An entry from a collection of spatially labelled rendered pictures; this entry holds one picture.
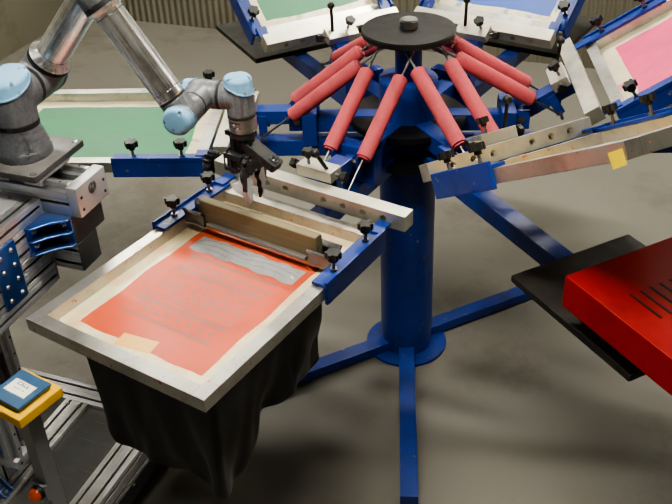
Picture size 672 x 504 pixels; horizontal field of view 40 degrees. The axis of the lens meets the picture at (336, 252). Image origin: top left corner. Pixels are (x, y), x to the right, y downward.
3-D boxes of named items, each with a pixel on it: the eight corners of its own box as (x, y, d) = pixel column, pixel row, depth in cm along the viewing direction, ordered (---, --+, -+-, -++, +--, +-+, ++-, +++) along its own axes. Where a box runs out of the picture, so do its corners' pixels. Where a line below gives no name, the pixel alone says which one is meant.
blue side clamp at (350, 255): (328, 305, 239) (327, 283, 235) (312, 299, 242) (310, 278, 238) (386, 249, 260) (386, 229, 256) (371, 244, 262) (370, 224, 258)
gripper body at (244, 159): (241, 160, 253) (237, 120, 246) (266, 167, 249) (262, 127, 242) (224, 172, 248) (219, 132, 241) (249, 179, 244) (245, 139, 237)
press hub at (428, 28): (426, 387, 349) (434, 50, 274) (338, 352, 368) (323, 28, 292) (472, 330, 377) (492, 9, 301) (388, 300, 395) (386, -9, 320)
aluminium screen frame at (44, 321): (205, 413, 206) (203, 400, 204) (28, 330, 234) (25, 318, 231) (383, 244, 260) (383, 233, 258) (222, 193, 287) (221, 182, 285)
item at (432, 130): (456, 219, 274) (457, 184, 267) (247, 158, 311) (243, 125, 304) (559, 114, 330) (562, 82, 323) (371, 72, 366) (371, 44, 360)
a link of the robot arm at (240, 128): (262, 112, 240) (243, 125, 234) (263, 128, 242) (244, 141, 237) (239, 107, 243) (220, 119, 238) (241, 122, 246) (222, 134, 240)
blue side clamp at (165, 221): (167, 246, 265) (164, 226, 261) (154, 241, 268) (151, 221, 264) (232, 200, 286) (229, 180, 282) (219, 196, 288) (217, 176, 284)
